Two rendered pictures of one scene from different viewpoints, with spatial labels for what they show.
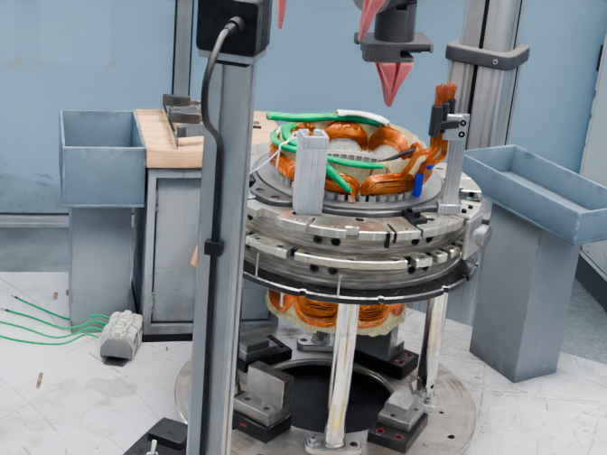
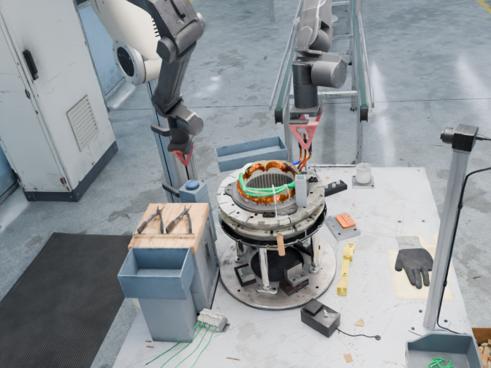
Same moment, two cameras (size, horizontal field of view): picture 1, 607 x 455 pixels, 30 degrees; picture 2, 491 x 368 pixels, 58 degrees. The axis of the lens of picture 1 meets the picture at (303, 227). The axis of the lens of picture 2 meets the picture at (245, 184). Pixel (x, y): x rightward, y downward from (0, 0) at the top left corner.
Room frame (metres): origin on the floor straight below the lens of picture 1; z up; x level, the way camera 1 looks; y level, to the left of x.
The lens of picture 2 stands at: (0.86, 0.96, 1.85)
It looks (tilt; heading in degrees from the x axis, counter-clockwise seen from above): 34 degrees down; 296
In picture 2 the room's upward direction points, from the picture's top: 8 degrees counter-clockwise
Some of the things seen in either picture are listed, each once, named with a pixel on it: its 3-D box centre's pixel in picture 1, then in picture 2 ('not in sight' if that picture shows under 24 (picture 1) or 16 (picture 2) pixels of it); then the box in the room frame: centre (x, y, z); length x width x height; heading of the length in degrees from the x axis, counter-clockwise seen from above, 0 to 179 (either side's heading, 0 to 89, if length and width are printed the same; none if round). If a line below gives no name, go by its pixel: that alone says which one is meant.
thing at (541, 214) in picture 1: (527, 272); (253, 180); (1.45, -0.32, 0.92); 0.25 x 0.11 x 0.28; 33
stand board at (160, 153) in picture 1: (211, 137); (171, 226); (1.52, 0.14, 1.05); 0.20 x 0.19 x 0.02; 105
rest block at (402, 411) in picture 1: (401, 409); (303, 240); (1.21, -0.14, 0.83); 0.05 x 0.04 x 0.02; 156
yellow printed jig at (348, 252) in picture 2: not in sight; (345, 266); (1.05, -0.09, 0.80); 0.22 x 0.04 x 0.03; 96
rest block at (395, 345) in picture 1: (379, 332); not in sight; (1.37, -0.12, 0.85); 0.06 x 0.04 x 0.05; 58
